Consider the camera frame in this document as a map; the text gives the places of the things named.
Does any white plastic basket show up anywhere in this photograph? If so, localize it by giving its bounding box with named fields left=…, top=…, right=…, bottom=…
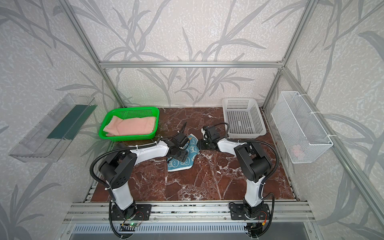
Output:
left=222, top=98, right=267, bottom=139

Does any green plastic basket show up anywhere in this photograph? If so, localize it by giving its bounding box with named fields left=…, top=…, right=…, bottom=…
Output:
left=99, top=107, right=160, bottom=142

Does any pink towel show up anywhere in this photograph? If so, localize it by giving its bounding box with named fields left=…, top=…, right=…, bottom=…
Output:
left=103, top=116, right=157, bottom=137

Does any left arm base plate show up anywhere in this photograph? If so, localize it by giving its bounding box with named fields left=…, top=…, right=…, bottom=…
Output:
left=109, top=204, right=152, bottom=221

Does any aluminium cage frame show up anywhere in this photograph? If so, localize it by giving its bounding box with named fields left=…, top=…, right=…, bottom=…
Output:
left=59, top=1, right=384, bottom=225

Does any teal patterned towel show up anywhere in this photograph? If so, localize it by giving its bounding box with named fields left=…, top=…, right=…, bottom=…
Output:
left=167, top=134, right=200, bottom=172

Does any pink object in wire basket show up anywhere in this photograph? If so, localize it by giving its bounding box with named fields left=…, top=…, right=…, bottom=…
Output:
left=292, top=145, right=305, bottom=161

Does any clear acrylic wall shelf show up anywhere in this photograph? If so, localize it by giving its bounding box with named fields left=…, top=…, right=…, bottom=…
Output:
left=9, top=94, right=97, bottom=163

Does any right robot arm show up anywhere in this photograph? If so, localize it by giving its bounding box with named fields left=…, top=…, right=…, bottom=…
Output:
left=197, top=126, right=272, bottom=212

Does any white wire mesh basket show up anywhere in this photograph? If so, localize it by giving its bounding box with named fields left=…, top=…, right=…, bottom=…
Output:
left=272, top=91, right=333, bottom=164

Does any aluminium front rail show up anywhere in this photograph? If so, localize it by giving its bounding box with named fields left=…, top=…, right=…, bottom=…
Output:
left=63, top=201, right=315, bottom=223

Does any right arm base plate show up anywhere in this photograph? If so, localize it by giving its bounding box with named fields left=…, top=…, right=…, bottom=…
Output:
left=229, top=201, right=271, bottom=222

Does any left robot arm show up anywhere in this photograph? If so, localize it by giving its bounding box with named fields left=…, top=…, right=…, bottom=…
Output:
left=99, top=133, right=190, bottom=211

